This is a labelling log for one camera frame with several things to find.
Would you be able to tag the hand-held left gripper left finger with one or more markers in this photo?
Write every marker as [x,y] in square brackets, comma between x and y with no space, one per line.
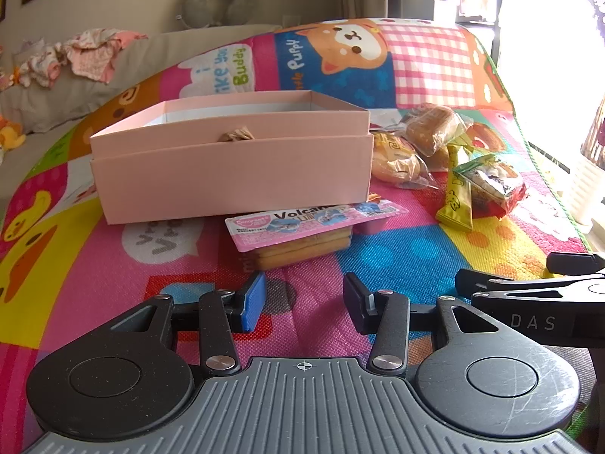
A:
[254,300]

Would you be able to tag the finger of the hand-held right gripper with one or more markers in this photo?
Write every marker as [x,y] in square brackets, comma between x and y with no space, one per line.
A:
[574,262]
[477,281]

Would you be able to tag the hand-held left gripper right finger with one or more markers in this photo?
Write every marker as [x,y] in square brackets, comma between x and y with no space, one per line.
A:
[354,300]

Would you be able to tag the yellow snack bar packet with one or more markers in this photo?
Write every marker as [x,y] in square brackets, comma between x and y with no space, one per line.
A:
[456,201]

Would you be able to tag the pink label biscuit pack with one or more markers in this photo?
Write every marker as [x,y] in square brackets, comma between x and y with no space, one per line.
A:
[302,227]

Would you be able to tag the red yellow snack ball packet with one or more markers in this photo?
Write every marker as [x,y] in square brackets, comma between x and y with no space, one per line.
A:
[491,184]

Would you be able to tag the pink cardboard box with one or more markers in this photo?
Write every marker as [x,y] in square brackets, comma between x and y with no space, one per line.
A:
[227,175]

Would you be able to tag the colourful cartoon play mat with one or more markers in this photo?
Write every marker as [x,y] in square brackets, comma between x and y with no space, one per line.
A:
[401,255]

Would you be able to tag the white ribbed container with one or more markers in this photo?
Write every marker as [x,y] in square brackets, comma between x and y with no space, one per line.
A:
[586,189]

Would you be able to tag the long bread roll packet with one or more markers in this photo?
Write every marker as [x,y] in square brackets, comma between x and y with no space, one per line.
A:
[397,163]

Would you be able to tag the brown bread clear packet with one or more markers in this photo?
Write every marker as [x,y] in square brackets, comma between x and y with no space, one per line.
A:
[432,127]

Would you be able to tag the yellow orange plush toy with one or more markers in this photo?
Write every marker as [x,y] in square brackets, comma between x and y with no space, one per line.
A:
[9,135]

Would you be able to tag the pile of pink white clothes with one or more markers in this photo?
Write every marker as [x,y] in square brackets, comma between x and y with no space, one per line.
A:
[90,54]

